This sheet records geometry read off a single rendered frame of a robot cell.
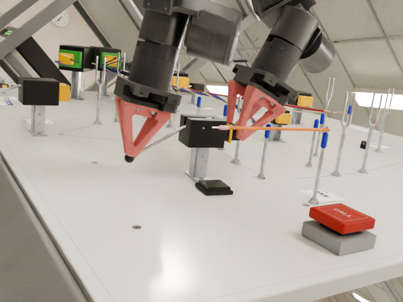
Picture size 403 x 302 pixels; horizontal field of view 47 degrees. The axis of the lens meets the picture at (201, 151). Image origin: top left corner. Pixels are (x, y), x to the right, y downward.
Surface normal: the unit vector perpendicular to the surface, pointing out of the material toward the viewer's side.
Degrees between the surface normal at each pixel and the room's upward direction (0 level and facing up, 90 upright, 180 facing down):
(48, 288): 90
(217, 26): 140
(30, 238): 90
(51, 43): 90
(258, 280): 48
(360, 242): 90
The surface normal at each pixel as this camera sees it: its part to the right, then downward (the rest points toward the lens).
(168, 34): 0.33, 0.25
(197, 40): -0.22, 0.46
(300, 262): 0.11, -0.97
